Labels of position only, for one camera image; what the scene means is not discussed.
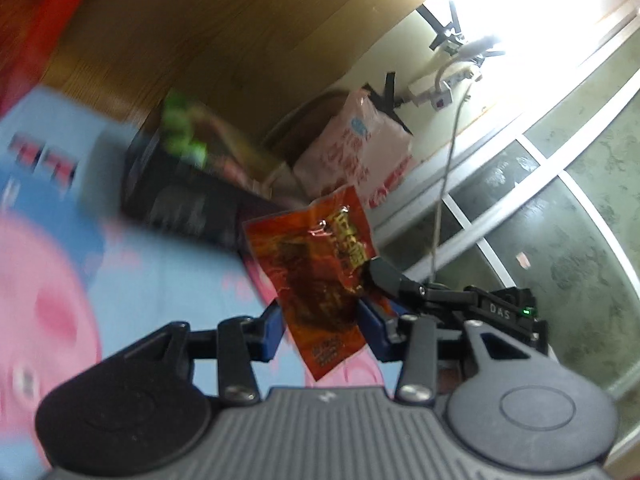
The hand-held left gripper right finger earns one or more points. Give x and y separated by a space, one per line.
372 332

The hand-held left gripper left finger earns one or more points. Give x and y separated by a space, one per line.
270 332

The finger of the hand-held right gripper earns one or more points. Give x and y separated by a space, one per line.
390 275

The red snack packet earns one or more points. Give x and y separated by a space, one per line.
310 270

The black cardboard box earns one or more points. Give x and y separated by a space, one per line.
185 205

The clear packet of brown snack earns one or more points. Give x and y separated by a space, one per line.
235 150

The green snack packet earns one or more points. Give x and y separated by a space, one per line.
182 130

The frosted glass door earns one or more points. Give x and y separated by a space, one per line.
575 220

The large pink snack bag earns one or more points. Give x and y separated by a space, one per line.
360 160

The printed pig blanket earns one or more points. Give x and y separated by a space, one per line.
150 285

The black tape strip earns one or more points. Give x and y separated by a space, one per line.
389 90

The white power strip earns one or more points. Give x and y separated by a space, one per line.
435 92

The crossed black tape strips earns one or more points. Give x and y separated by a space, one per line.
452 25

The wooden board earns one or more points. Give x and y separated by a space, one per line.
225 25

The red box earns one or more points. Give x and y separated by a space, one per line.
35 20

